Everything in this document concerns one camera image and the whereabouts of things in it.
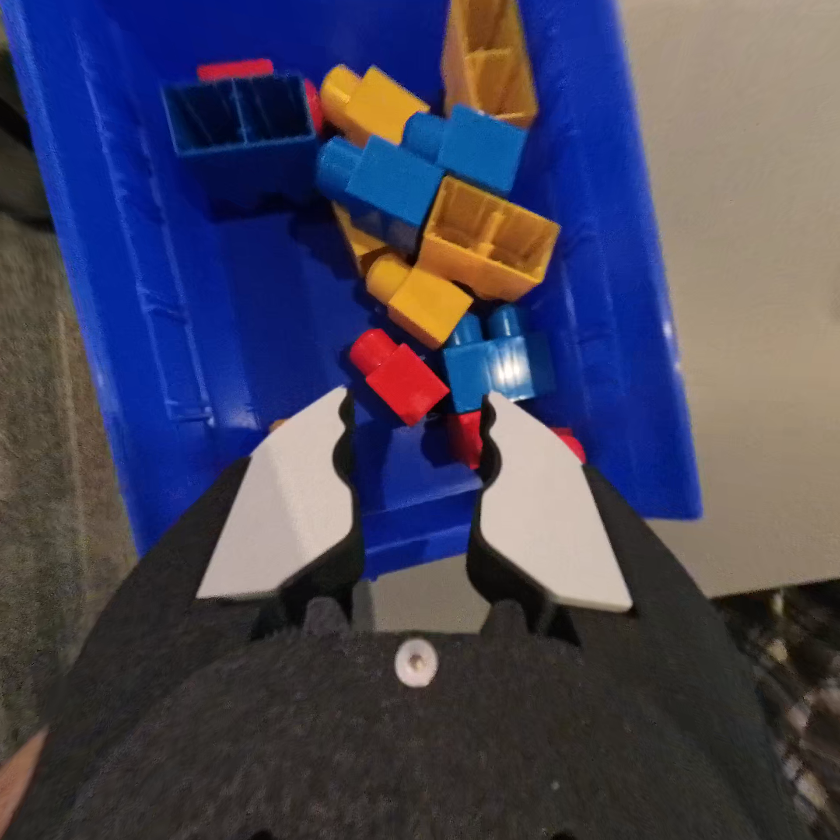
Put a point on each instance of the pile of plastic building blocks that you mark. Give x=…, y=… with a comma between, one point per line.
x=394, y=177

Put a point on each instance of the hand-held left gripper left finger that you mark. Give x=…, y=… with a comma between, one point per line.
x=282, y=518

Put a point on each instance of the person's plaid shirt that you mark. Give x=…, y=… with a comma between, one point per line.
x=794, y=709

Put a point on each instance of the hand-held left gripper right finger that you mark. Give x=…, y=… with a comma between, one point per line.
x=551, y=518

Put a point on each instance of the blue plastic bin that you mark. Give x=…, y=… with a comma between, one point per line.
x=197, y=367

